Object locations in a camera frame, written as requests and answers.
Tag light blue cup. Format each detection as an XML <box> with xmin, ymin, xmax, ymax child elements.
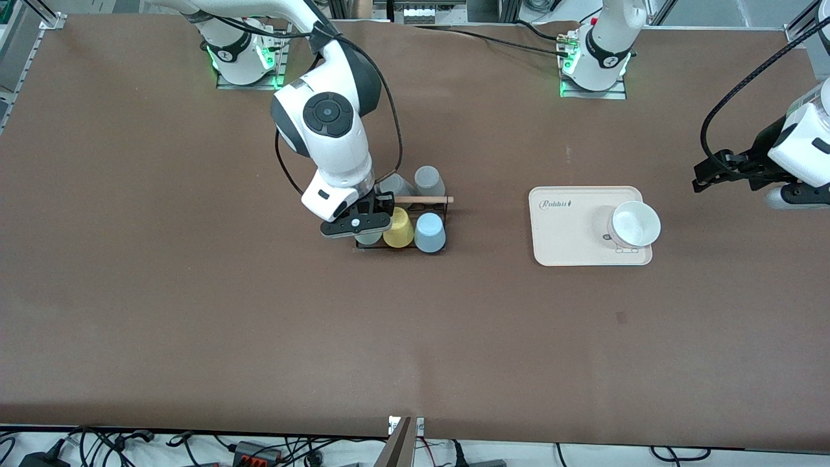
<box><xmin>414</xmin><ymin>212</ymin><xmax>447</xmax><ymax>254</ymax></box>

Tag grey cup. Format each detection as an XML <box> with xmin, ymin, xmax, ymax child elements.
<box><xmin>414</xmin><ymin>165</ymin><xmax>447</xmax><ymax>197</ymax></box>
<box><xmin>378</xmin><ymin>173</ymin><xmax>416</xmax><ymax>197</ymax></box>

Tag yellow cup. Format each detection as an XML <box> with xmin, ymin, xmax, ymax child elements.
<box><xmin>383</xmin><ymin>207</ymin><xmax>414</xmax><ymax>248</ymax></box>

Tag white bowl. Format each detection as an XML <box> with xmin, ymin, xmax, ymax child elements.
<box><xmin>607</xmin><ymin>200</ymin><xmax>662</xmax><ymax>248</ymax></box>

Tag beige rabbit print tray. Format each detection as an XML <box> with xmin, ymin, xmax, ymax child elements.
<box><xmin>528</xmin><ymin>186</ymin><xmax>653</xmax><ymax>267</ymax></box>

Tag grey power strip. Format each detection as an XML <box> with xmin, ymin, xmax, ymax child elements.
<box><xmin>402</xmin><ymin>5</ymin><xmax>449</xmax><ymax>25</ymax></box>

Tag black box with red connectors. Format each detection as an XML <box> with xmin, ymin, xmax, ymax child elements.
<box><xmin>232</xmin><ymin>441</ymin><xmax>284</xmax><ymax>465</ymax></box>

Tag black power adapter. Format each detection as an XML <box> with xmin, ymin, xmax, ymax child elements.
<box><xmin>18</xmin><ymin>448</ymin><xmax>71</xmax><ymax>467</ymax></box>

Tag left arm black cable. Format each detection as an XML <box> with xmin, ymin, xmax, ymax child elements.
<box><xmin>700</xmin><ymin>29</ymin><xmax>830</xmax><ymax>169</ymax></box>

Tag black wire cup rack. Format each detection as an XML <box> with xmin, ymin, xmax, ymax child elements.
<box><xmin>353</xmin><ymin>195</ymin><xmax>455</xmax><ymax>252</ymax></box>

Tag aluminium frame rail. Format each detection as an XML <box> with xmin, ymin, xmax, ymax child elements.
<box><xmin>783</xmin><ymin>0</ymin><xmax>830</xmax><ymax>49</ymax></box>
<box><xmin>0</xmin><ymin>12</ymin><xmax>67</xmax><ymax>134</ymax></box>

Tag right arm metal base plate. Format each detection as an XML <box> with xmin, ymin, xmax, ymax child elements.
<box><xmin>216</xmin><ymin>19</ymin><xmax>289</xmax><ymax>90</ymax></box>

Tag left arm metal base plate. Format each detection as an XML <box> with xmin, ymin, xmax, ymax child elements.
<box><xmin>559</xmin><ymin>32</ymin><xmax>628</xmax><ymax>100</ymax></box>

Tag black cable on table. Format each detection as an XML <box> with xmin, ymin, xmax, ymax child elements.
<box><xmin>412</xmin><ymin>25</ymin><xmax>565</xmax><ymax>56</ymax></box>

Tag white metal bracket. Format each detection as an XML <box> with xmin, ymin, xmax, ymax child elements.
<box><xmin>388</xmin><ymin>415</ymin><xmax>425</xmax><ymax>437</ymax></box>

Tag grey wedge post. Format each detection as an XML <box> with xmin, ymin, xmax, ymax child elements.
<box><xmin>375</xmin><ymin>416</ymin><xmax>416</xmax><ymax>467</ymax></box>

